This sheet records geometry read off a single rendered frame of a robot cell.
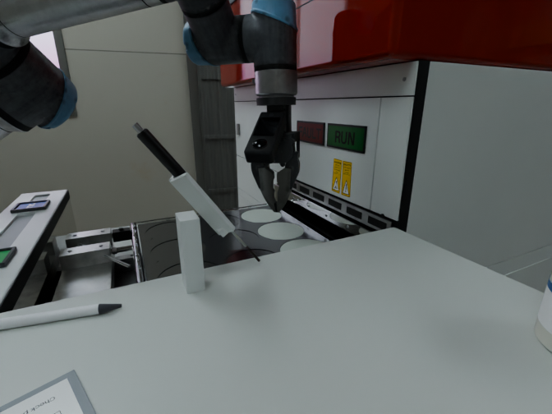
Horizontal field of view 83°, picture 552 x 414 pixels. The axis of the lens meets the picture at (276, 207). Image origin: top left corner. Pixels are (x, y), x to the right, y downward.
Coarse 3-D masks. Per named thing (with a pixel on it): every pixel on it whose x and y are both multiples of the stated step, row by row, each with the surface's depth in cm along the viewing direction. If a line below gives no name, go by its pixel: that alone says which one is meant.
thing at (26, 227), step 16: (48, 192) 74; (64, 192) 74; (48, 208) 63; (0, 224) 55; (16, 224) 56; (32, 224) 55; (0, 240) 49; (16, 240) 48; (32, 240) 48; (16, 256) 43; (0, 272) 39; (16, 272) 39; (0, 288) 35
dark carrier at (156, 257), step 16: (256, 208) 82; (144, 224) 71; (160, 224) 71; (176, 224) 71; (208, 224) 71; (240, 224) 71; (256, 224) 71; (304, 224) 71; (144, 240) 63; (160, 240) 63; (176, 240) 63; (208, 240) 63; (224, 240) 63; (256, 240) 63; (272, 240) 63; (288, 240) 63; (320, 240) 63; (144, 256) 56; (160, 256) 56; (176, 256) 56; (208, 256) 56; (224, 256) 56; (240, 256) 56; (160, 272) 51; (176, 272) 51
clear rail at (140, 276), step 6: (132, 228) 68; (132, 234) 65; (132, 240) 62; (138, 240) 63; (132, 246) 60; (138, 246) 59; (138, 252) 57; (138, 258) 55; (138, 264) 52; (138, 270) 51; (138, 276) 49; (144, 276) 50; (138, 282) 47
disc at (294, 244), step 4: (296, 240) 63; (300, 240) 63; (304, 240) 63; (308, 240) 63; (312, 240) 63; (284, 244) 61; (288, 244) 61; (292, 244) 61; (296, 244) 61; (300, 244) 61; (304, 244) 61; (308, 244) 61; (312, 244) 61; (280, 248) 59; (284, 248) 59; (288, 248) 59; (292, 248) 59
